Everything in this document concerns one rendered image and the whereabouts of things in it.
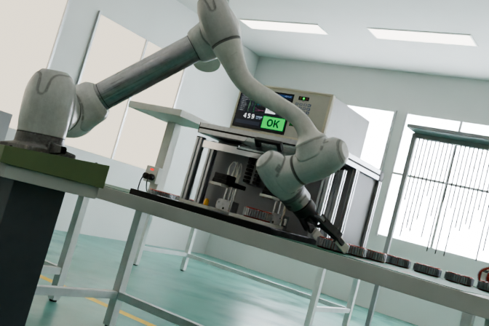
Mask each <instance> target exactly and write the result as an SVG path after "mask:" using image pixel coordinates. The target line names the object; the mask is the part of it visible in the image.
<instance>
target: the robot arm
mask: <svg viewBox="0 0 489 326"><path fill-rule="evenodd" d="M197 14H198V17H199V22H198V23H197V24H196V25H195V26H194V27H193V28H191V29H190V30H189V32H188V33H187V34H188V35H187V36H184V37H183V38H182V39H179V40H177V41H175V42H173V43H172V44H170V45H168V46H166V47H164V48H162V49H160V50H159V51H157V52H155V53H153V54H151V55H149V56H148V57H145V58H143V59H142V60H139V61H138V62H136V63H134V64H132V65H130V66H128V67H126V68H125V69H123V70H121V71H119V72H117V73H115V74H113V75H112V76H109V77H108V78H106V79H104V80H102V81H100V82H98V83H97V84H94V83H91V82H87V81H85V82H82V83H81V84H77V85H75V84H74V81H73V79H72V78H71V77H70V75H69V74H68V73H66V72H62V71H56V70H52V69H47V68H41V69H40V70H39V71H37V72H36V73H35V74H34V75H33V76H32V77H31V78H30V80H29V81H28V83H27V85H26V87H25V92H24V94H23V99H22V102H21V106H20V113H19V117H18V123H17V131H16V133H15V138H14V140H0V144H2V145H6V146H9V145H11V146H13V147H17V148H24V149H28V150H32V151H38V152H42V153H46V154H53V155H57V156H64V157H68V158H72V159H76V155H74V154H72V153H69V152H67V148H66V147H65V146H64V145H65V138H79V137H81V136H84V135H86V134H87V133H89V132H90V131H91V130H92V129H93V128H94V127H96V126H97V125H98V124H99V123H101V122H103V121H104V120H105V119H106V118H107V116H108V113H109V109H110V108H112V107H114V106H116V105H118V104H120V103H122V102H123V101H125V100H127V99H129V98H131V97H133V96H135V95H136V94H138V93H140V92H142V91H144V90H146V89H148V88H149V87H152V86H154V85H155V84H158V83H159V82H161V81H163V80H165V79H167V78H169V77H171V76H172V75H174V74H176V73H178V72H180V71H182V70H183V69H185V68H187V67H189V66H191V65H193V64H195V63H197V62H199V61H200V60H201V61H202V62H209V61H211V60H215V59H219V61H220V63H221V65H222V66H223V68H224V69H225V71H226V73H227V74H228V76H229V78H230V80H231V81H232V82H233V83H234V85H235V86H236V87H237V89H238V90H239V91H240V92H242V93H243V94H244V95H246V96H247V97H248V98H250V99H251V100H254V101H255V102H256V103H258V104H260V105H262V106H263V107H265V108H267V109H268V110H270V111H272V112H274V113H275V114H277V115H279V116H281V117H282V118H283V119H286V120H287V121H289V123H291V125H292V126H294V128H295V130H296V132H297V134H298V142H297V144H296V146H295V148H296V152H295V154H293V155H291V156H283V155H282V154H280V153H279V152H276V151H272V150H270V151H267V152H266V153H264V154H263V155H262V156H261V157H260V158H259V159H258V161H257V164H256V170H257V172H258V174H259V176H260V178H261V180H262V181H263V183H264V185H265V186H266V187H267V189H268V190H269V191H270V192H271V193H272V194H273V195H274V196H276V197H277V198H279V200H280V201H281V202H282V203H283V205H284V206H285V207H286V208H287V209H288V210H289V211H291V212H293V213H294V215H295V216H296V217H297V218H298V219H299V221H300V223H301V225H302V227H303V229H304V230H305V231H308V232H309V233H310V234H311V235H312V236H313V237H314V239H315V240H317V237H318V236H323V235H322V234H321V233H320V231H319V230H318V228H321V229H322V230H323V231H324V232H325V233H326V234H328V235H329V236H330V237H332V238H333V242H335V244H336V245H337V246H338V248H339V249H340V250H341V252H342V253H343V254H346V252H347V251H348V250H349V248H350V247H349V246H348V245H347V243H346V242H345V241H344V240H343V238H342V235H343V234H342V233H341V232H340V231H339V230H338V229H337V228H336V227H335V226H334V225H333V224H332V223H331V222H330V221H329V220H328V219H327V218H326V217H325V215H324V214H321V215H319V213H318V212H316V211H315V207H316V205H315V203H314V202H313V200H312V199H311V198H310V197H311V195H310V193H309V192H308V191H307V189H306V188H305V186H304V185H306V184H308V183H312V182H316V181H318V180H321V179H324V178H326V177H328V176H330V175H332V174H333V173H335V172H337V171H339V169H341V168H342V167H343V166H344V165H345V164H346V163H347V160H348V158H349V150H348V147H347V145H346V143H345V142H344V141H342V140H341V139H340V138H335V137H331V138H328V137H327V136H326V134H324V133H321V132H320V131H319V130H318V129H317V128H316V127H315V126H314V124H313V122H312V121H311V120H310V118H309V117H308V116H307V115H306V114H305V113H304V112H303V111H302V110H301V109H299V107H297V106H296V105H294V104H292V103H291V102H290V101H288V100H286V99H284V98H283V97H282V96H280V95H278V94H277V93H275V92H274V91H272V90H270V89H269V88H268V87H266V86H264V85H263V84H261V83H260V82H259V81H257V80H256V79H255V78H254V77H253V76H252V75H251V73H250V72H249V70H248V68H247V64H246V61H245V55H244V52H243V47H242V40H241V37H242V32H241V27H240V24H239V21H238V19H237V18H236V16H235V14H234V13H233V11H232V10H231V8H230V7H229V5H228V3H227V1H226V0H198V2H197ZM318 223H319V225H317V224H318ZM316 227H317V228H316Z"/></svg>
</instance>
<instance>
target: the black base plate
mask: <svg viewBox="0 0 489 326"><path fill-rule="evenodd" d="M130 194H133V195H136V196H140V197H143V198H146V199H150V200H153V201H156V202H160V203H163V204H168V205H170V206H173V207H177V208H180V209H183V210H188V211H190V212H195V213H198V214H200V215H205V216H207V217H211V218H214V219H218V220H222V221H225V222H228V223H232V224H235V225H238V226H242V227H245V228H249V229H252V230H255V231H259V232H262V233H265V234H270V235H274V236H280V237H283V238H287V239H292V240H295V241H299V242H305V243H308V244H311V245H316V242H317V241H316V240H315V239H312V238H309V237H307V236H304V235H300V234H296V233H293V232H290V231H285V230H281V229H277V228H272V227H269V226H264V225H261V224H258V223H253V222H251V221H248V220H243V219H241V218H236V217H233V216H230V215H227V214H224V213H221V212H216V211H213V210H208V209H205V208H202V207H197V206H194V205H192V204H187V203H184V202H179V200H175V199H171V198H167V197H164V196H160V195H156V194H151V193H148V192H145V191H140V190H137V189H134V188H131V189H130Z"/></svg>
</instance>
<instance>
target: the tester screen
mask: <svg viewBox="0 0 489 326"><path fill-rule="evenodd" d="M278 95H279V94H278ZM280 96H282V97H283V98H284V99H286V100H288V101H290V102H291V100H292V96H289V95H280ZM265 111H266V108H265V107H263V106H262V105H260V104H258V103H256V102H255V101H254V100H251V99H250V98H248V97H247V96H246V95H244V94H243V93H242V96H241V98H240V101H239V106H238V109H237V112H236V117H235V120H234V124H238V125H242V126H247V127H254V128H258V129H263V130H270V129H266V128H262V127H261V124H262V121H263V116H270V117H274V118H279V119H283V118H282V117H281V116H279V115H275V114H267V113H265ZM244 112H246V113H251V114H255V119H246V118H242V117H243V113H244ZM236 118H237V119H244V120H249V121H253V122H260V124H259V126H255V125H251V124H243V123H239V122H235V121H236ZM270 131H275V132H283V131H278V130H270Z"/></svg>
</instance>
